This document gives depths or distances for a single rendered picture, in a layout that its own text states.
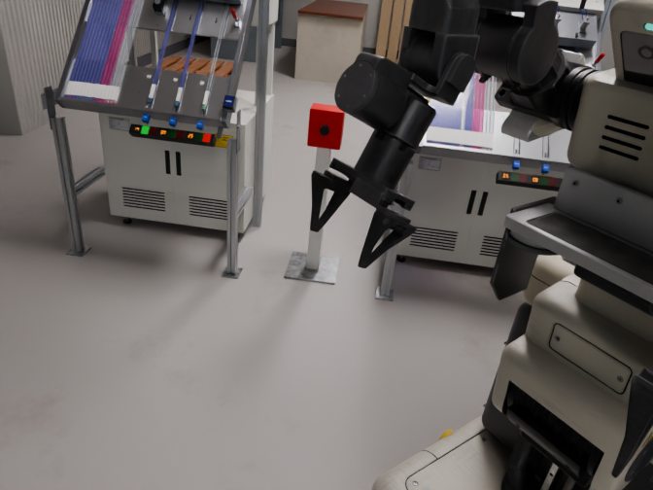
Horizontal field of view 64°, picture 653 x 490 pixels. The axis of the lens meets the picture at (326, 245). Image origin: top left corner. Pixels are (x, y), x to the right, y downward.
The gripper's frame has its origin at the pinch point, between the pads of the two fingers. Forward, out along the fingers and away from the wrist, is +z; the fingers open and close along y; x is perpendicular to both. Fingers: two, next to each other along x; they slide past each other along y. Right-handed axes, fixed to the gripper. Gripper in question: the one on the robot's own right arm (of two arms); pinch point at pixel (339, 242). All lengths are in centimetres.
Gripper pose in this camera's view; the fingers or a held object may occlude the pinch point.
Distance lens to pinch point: 66.2
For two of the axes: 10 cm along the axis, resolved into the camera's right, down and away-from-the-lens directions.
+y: 6.2, 4.7, -6.3
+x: 6.4, 1.7, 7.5
